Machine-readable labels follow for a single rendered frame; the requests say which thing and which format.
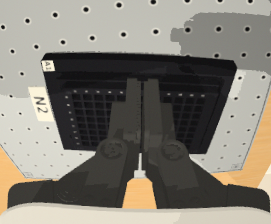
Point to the grey perforated base plate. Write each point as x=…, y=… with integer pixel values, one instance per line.
x=238, y=30

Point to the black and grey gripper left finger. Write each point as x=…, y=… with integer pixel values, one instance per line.
x=97, y=181

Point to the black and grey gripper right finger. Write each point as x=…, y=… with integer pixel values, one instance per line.
x=167, y=164

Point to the black well plate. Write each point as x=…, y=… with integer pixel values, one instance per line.
x=87, y=101

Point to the cream label with n2 text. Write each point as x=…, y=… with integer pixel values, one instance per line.
x=41, y=103

